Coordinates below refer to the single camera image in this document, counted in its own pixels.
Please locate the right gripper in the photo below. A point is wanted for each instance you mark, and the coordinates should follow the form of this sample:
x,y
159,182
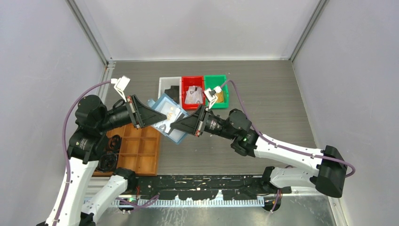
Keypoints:
x,y
191,124

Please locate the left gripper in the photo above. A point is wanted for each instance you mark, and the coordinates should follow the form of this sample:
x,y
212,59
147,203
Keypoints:
x,y
144,116

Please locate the blue card holder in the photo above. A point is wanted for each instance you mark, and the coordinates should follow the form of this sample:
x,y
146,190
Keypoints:
x,y
173,112

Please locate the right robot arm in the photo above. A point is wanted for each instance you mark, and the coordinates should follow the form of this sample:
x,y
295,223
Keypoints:
x,y
322,169

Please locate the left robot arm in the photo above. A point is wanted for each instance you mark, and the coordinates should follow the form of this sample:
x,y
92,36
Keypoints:
x,y
85,148

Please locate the white cards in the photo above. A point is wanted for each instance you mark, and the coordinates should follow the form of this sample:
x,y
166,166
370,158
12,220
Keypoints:
x,y
194,95

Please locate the black cards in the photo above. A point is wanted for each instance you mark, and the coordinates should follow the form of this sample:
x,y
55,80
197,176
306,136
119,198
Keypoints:
x,y
174,93

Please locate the gold cards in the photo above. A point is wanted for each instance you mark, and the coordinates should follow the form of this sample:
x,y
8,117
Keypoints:
x,y
220,97

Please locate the wooden compartment tray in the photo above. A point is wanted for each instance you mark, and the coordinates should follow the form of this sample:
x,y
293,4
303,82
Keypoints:
x,y
130,148

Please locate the white plastic bin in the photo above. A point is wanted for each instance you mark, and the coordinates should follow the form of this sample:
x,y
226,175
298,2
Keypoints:
x,y
167,82

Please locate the red plastic bin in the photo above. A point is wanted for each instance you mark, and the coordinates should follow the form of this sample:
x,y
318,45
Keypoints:
x,y
188,81

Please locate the green plastic bin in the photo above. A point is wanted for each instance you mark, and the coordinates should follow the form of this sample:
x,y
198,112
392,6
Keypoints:
x,y
211,81

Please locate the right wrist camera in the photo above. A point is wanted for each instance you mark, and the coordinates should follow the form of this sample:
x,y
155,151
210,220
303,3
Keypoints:
x,y
211,95

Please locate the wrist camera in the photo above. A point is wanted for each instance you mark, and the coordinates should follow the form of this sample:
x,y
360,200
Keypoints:
x,y
211,95
120,85

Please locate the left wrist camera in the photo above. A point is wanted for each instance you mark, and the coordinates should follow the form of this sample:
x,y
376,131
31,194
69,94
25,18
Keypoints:
x,y
120,85

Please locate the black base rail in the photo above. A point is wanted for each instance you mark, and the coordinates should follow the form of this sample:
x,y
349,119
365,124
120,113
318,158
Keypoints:
x,y
200,187

